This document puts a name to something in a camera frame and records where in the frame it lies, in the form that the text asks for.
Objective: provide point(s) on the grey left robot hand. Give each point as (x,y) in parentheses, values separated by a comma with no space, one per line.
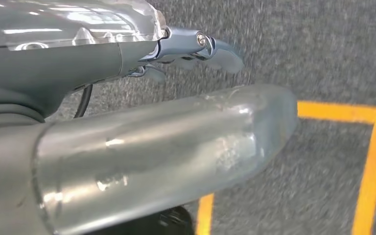
(142,155)

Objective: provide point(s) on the yellow floor tape square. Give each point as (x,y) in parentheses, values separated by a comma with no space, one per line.
(337,112)

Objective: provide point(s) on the black robot foot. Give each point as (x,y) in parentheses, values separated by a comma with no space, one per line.
(171,222)

